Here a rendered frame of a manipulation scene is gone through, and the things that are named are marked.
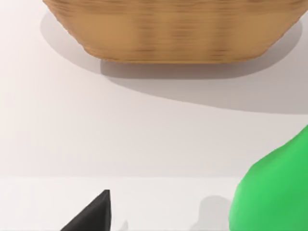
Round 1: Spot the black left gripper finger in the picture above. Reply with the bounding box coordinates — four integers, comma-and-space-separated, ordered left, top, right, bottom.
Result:
60, 189, 113, 231

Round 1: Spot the green rounded object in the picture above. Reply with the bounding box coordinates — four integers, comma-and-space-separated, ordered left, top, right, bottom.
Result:
228, 124, 308, 231

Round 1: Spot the woven wooden basket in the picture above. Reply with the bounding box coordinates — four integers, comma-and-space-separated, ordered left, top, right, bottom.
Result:
42, 0, 308, 64

